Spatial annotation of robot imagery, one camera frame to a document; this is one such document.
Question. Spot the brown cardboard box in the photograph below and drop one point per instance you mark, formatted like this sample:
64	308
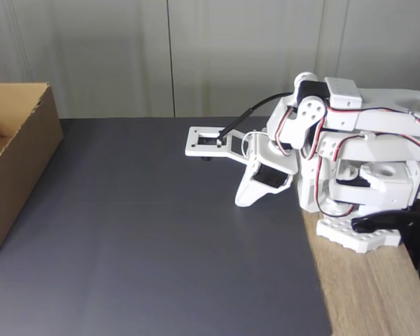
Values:
21	175

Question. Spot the black table clamp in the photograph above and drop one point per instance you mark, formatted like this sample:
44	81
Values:
416	238

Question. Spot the dark grey table mat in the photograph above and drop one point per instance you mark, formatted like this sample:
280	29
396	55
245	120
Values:
91	297

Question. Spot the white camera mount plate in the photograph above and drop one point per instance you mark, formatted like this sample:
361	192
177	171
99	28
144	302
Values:
196	147

